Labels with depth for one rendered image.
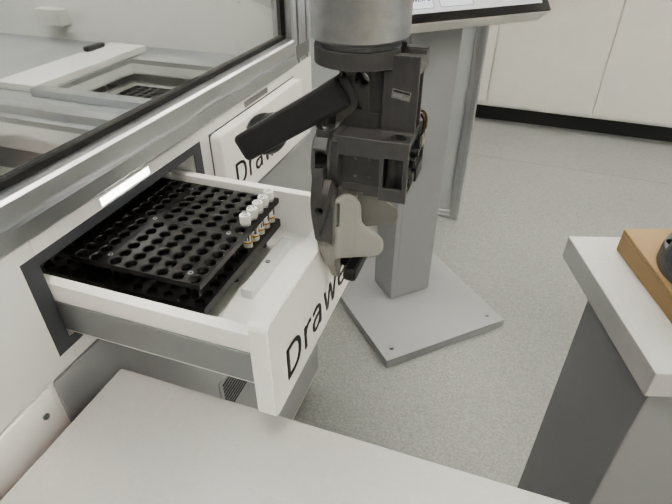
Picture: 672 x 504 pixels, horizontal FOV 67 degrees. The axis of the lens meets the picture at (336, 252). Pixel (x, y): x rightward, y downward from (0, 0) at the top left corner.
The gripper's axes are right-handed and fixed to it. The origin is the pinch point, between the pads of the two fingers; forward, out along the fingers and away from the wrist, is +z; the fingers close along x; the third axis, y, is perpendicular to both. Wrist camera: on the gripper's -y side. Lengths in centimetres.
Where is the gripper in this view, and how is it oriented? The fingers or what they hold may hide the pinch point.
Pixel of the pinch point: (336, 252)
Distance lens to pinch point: 50.4
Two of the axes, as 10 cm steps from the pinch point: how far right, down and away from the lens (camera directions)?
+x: 3.3, -5.4, 7.7
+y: 9.4, 1.8, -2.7
